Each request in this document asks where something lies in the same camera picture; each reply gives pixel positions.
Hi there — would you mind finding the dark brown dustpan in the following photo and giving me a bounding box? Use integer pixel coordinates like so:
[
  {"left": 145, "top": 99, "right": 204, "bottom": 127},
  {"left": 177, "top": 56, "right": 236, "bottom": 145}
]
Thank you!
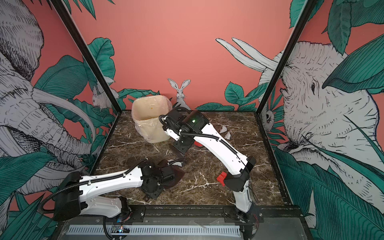
[{"left": 158, "top": 158, "right": 186, "bottom": 189}]

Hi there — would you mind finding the white printed paper scrap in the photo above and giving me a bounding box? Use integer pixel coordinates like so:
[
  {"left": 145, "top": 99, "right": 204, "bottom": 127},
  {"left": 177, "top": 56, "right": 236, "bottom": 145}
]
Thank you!
[{"left": 173, "top": 162, "right": 183, "bottom": 167}]

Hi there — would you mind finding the cream trash bin with liner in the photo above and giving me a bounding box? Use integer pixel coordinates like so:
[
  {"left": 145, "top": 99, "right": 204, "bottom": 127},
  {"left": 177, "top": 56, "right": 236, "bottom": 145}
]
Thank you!
[{"left": 132, "top": 95, "right": 172, "bottom": 144}]

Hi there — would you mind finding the red paper scrap large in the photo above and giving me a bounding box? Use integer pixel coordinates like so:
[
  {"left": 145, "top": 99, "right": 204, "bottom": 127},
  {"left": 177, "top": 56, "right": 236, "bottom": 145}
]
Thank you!
[{"left": 217, "top": 172, "right": 227, "bottom": 187}]

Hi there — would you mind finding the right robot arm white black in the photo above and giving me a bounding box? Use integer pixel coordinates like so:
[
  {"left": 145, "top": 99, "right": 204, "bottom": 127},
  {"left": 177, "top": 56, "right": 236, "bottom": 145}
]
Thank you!
[{"left": 159, "top": 107, "right": 256, "bottom": 223}]

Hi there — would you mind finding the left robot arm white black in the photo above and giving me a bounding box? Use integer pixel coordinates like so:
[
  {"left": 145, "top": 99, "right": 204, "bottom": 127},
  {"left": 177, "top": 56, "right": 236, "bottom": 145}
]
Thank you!
[{"left": 38, "top": 159, "right": 185, "bottom": 223}]

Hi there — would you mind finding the red paper scrap upper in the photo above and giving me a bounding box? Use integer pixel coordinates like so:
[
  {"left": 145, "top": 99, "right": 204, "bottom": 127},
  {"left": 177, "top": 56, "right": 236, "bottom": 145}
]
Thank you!
[{"left": 194, "top": 141, "right": 203, "bottom": 148}]

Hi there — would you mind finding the white paper scrap far left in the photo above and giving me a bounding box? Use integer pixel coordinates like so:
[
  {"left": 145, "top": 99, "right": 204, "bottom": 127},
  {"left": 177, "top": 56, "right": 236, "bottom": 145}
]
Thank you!
[{"left": 220, "top": 126, "right": 228, "bottom": 134}]

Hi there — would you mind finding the white paper scrap far right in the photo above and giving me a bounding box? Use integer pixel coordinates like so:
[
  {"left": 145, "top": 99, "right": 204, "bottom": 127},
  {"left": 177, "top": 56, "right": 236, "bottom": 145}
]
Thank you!
[{"left": 225, "top": 132, "right": 231, "bottom": 140}]

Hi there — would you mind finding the white slotted cable duct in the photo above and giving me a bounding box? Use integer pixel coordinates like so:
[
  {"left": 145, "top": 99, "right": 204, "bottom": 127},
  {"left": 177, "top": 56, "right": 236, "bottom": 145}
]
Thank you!
[{"left": 66, "top": 225, "right": 242, "bottom": 237}]

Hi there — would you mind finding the right black frame post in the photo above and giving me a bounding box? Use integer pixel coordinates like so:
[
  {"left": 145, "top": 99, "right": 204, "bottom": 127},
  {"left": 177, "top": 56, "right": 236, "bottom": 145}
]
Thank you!
[{"left": 256, "top": 0, "right": 318, "bottom": 117}]

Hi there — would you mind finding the black frame post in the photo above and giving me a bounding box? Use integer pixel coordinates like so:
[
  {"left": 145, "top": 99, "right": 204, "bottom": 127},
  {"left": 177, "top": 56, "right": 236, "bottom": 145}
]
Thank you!
[
  {"left": 256, "top": 0, "right": 318, "bottom": 117},
  {"left": 51, "top": 0, "right": 122, "bottom": 115}
]

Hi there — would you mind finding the left black frame post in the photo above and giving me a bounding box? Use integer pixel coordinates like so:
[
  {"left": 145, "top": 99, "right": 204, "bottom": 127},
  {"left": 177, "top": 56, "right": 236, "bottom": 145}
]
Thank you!
[{"left": 51, "top": 0, "right": 122, "bottom": 115}]

